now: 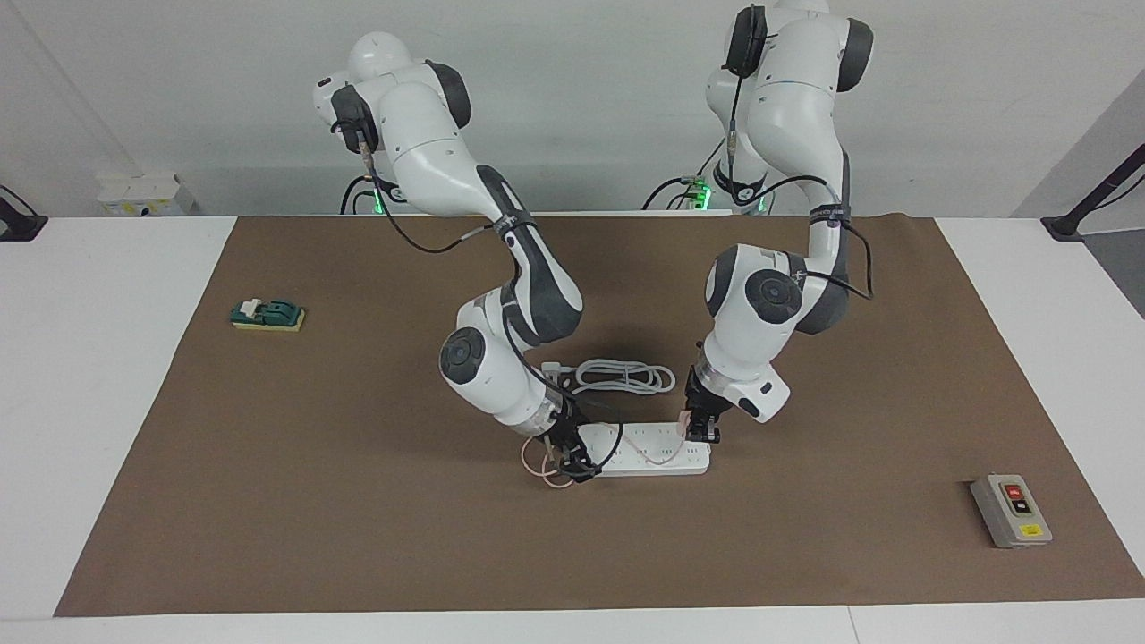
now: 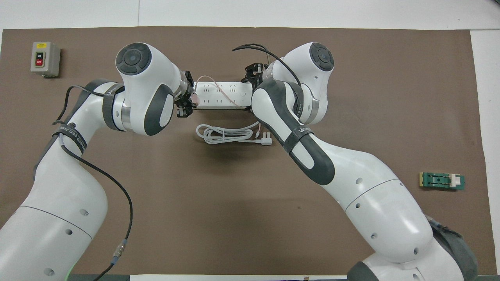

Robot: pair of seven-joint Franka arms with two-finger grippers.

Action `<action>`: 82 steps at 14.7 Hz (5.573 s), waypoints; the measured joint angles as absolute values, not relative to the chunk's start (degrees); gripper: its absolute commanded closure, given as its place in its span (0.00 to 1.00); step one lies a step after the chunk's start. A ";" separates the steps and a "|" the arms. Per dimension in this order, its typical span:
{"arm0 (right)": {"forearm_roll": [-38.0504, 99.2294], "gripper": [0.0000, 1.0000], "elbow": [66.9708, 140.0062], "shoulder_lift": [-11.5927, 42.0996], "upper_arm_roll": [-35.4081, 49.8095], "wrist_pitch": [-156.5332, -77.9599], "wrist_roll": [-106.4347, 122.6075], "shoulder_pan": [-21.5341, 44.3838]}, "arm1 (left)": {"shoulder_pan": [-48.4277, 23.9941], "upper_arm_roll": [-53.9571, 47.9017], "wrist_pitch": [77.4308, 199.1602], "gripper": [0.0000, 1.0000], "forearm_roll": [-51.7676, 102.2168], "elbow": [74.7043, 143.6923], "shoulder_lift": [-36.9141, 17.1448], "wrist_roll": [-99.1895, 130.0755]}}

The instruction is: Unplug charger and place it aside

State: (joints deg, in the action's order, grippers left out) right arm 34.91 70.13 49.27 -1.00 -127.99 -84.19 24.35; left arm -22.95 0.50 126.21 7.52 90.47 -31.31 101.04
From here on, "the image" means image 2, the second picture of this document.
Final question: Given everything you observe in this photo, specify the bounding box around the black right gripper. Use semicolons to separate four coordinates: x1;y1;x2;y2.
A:
240;62;274;85

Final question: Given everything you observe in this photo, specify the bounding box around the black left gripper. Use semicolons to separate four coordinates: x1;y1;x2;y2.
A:
174;70;195;118

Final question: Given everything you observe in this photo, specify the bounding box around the white power strip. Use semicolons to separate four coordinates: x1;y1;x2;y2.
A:
194;81;255;110

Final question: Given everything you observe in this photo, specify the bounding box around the brown table mat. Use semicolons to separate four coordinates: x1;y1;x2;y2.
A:
0;27;497;276

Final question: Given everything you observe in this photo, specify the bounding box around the grey push button box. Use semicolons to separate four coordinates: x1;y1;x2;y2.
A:
30;41;61;78

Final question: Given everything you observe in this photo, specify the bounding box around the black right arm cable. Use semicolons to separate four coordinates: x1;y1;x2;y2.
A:
232;43;304;89

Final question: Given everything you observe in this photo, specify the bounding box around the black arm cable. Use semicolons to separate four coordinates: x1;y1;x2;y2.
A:
52;85;134;281
232;43;304;89

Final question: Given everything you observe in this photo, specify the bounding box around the white power strip cord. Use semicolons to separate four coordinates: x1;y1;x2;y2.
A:
195;121;273;146

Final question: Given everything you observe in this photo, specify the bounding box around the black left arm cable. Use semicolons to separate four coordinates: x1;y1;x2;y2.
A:
52;85;134;281

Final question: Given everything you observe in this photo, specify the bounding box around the green knife switch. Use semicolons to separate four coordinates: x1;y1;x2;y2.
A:
419;172;466;192

